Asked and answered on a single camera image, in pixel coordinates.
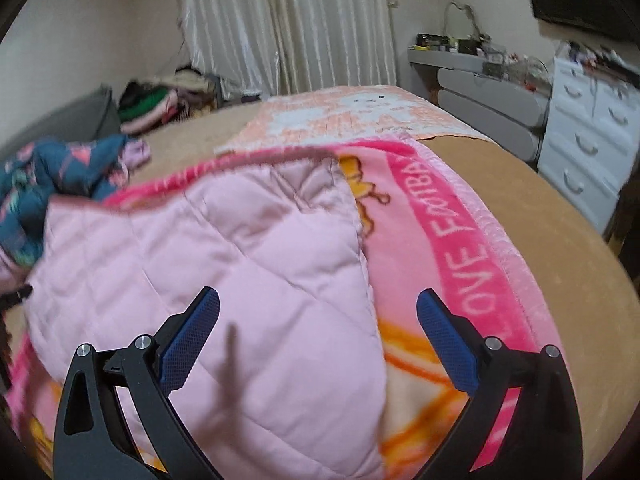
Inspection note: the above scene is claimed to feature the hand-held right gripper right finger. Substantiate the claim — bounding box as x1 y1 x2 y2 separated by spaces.
416 287 587 480

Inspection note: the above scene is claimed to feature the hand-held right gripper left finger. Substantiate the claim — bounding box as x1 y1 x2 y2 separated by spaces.
51 286 223 480

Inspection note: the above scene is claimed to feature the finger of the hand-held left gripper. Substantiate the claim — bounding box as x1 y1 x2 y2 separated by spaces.
0 284 34 312

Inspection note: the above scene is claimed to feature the pink quilted jacket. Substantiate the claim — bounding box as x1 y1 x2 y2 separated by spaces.
22 164 390 480

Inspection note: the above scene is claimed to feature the pile of folded clothes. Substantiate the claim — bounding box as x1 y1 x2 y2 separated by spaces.
117 64 224 136

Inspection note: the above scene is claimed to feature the pink printed fleece blanket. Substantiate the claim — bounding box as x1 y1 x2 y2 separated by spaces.
6 137 587 480

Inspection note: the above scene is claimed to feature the blue flamingo print garment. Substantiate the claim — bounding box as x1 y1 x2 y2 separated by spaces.
0 132 152 292

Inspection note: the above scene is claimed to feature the beige bed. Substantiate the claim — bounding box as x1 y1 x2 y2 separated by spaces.
0 85 640 480

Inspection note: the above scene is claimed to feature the grey rounded dresser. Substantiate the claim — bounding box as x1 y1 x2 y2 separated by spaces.
407 47 552 164

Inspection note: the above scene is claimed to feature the peach and white patterned blanket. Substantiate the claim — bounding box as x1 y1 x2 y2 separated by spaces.
214 85 497 157

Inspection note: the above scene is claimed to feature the white chest of drawers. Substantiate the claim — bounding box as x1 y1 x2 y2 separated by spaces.
537 54 640 237

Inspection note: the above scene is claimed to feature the group of small dresser clutter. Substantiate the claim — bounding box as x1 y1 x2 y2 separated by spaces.
415 31 553 82

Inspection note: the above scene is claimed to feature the white curtain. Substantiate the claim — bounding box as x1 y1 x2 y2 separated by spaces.
177 0 399 102

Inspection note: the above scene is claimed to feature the white looped cable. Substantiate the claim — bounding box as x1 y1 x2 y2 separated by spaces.
444 1 482 42

